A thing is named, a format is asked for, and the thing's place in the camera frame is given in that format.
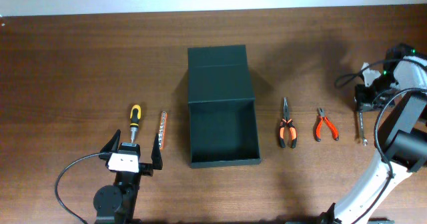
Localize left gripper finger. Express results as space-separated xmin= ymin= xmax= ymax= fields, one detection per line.
xmin=100 ymin=129 xmax=121 ymax=153
xmin=151 ymin=133 xmax=163 ymax=170

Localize orange socket bit rail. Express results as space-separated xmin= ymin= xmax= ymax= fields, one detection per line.
xmin=158 ymin=111 xmax=167 ymax=150

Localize small red cutting pliers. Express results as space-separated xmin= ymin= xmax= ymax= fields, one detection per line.
xmin=314 ymin=107 xmax=340 ymax=143

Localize silver ring wrench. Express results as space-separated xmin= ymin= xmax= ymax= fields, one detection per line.
xmin=358 ymin=111 xmax=368 ymax=146

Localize black orange needle-nose pliers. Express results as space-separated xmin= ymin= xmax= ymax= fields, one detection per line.
xmin=279 ymin=97 xmax=298 ymax=149

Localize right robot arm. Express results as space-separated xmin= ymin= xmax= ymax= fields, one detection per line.
xmin=316 ymin=43 xmax=426 ymax=223

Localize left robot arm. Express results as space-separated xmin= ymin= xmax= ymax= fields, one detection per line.
xmin=93 ymin=130 xmax=163 ymax=224

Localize yellow black screwdriver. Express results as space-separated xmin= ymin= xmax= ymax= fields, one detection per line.
xmin=129 ymin=104 xmax=141 ymax=143

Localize dark green open box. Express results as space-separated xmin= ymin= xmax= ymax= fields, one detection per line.
xmin=187 ymin=45 xmax=262 ymax=169

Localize left black cable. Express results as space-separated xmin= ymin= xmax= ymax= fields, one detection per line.
xmin=54 ymin=152 xmax=111 ymax=224

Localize black cable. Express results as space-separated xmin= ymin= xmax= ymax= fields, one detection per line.
xmin=334 ymin=57 xmax=427 ymax=224
xmin=54 ymin=152 xmax=111 ymax=224

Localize right black cable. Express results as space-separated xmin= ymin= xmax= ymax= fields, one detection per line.
xmin=334 ymin=57 xmax=427 ymax=224

